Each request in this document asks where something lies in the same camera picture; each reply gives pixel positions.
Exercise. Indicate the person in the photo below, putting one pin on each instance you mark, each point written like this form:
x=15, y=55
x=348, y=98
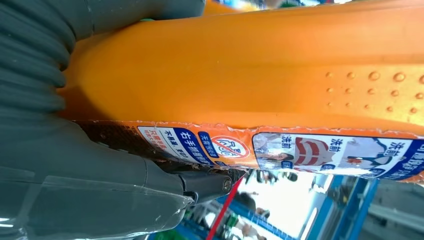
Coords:
x=246, y=200

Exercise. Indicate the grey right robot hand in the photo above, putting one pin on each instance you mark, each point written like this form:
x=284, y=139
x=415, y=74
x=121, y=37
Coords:
x=82, y=192

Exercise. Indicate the blue metal shelf frame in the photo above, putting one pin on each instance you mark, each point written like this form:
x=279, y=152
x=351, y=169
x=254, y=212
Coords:
x=351, y=205

